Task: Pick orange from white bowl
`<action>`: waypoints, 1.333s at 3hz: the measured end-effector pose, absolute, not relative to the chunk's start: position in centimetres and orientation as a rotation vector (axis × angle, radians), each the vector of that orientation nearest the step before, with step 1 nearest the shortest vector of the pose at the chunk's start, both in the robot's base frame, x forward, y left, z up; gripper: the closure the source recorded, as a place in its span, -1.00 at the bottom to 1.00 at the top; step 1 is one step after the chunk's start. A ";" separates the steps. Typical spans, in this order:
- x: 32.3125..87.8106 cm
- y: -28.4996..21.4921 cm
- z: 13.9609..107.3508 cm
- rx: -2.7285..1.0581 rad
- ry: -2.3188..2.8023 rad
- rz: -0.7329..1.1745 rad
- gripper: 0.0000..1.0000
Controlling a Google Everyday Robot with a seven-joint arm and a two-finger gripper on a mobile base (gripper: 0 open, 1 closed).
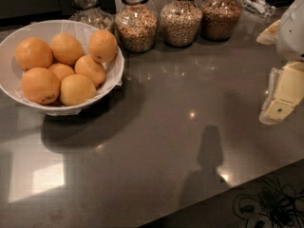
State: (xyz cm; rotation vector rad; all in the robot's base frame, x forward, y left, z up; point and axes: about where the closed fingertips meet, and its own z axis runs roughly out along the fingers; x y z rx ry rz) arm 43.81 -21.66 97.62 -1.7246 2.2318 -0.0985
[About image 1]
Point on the clear plastic bag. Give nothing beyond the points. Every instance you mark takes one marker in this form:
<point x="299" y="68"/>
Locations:
<point x="259" y="8"/>

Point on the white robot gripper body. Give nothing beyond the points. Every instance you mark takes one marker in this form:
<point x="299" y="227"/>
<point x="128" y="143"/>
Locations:
<point x="292" y="37"/>

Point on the small orange centre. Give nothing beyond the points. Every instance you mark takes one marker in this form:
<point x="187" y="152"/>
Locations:
<point x="61" y="70"/>

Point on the glass jar of brown grains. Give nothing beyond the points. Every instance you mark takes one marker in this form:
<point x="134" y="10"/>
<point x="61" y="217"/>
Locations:
<point x="219" y="18"/>

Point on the bread in plastic wrap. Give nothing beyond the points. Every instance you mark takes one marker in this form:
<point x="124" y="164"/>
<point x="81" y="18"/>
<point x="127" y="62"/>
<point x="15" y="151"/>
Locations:
<point x="268" y="36"/>

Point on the glass jar of cereal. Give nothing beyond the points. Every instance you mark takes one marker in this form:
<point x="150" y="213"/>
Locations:
<point x="137" y="25"/>

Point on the glass jar of beans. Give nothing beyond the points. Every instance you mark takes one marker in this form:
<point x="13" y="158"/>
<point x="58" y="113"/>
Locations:
<point x="180" y="22"/>

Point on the yellow orange bottom middle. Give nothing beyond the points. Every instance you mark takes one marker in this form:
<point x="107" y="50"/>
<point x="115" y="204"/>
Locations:
<point x="76" y="89"/>

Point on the glass jar far left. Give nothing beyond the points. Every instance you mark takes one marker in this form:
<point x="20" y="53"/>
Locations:
<point x="90" y="12"/>

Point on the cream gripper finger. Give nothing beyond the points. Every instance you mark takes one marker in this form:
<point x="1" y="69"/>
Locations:
<point x="273" y="79"/>
<point x="288" y="94"/>

